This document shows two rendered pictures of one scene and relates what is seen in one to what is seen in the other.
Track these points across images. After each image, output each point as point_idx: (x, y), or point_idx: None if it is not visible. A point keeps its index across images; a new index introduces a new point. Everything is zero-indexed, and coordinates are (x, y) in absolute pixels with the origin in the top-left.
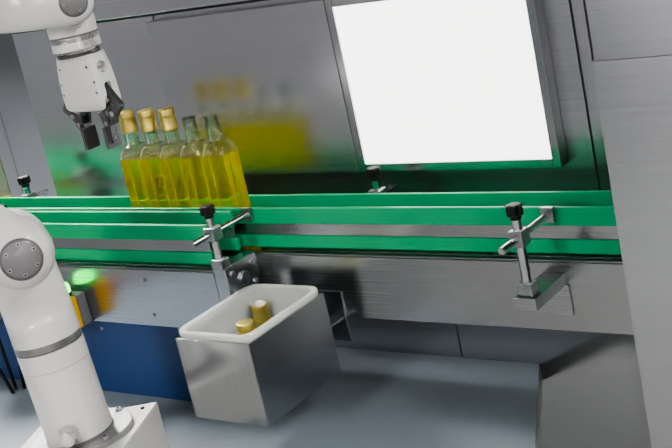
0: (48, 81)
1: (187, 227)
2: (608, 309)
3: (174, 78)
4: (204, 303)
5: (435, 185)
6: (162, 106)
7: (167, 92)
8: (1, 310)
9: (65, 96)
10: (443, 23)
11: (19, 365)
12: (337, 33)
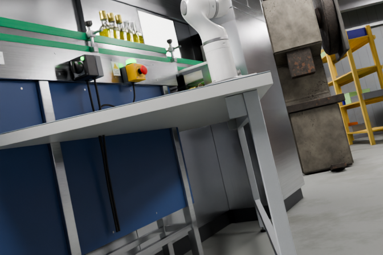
0: None
1: (161, 47)
2: None
3: (89, 14)
4: (171, 74)
5: None
6: (75, 26)
7: (86, 19)
8: (214, 23)
9: None
10: (160, 24)
11: (223, 44)
12: (139, 18)
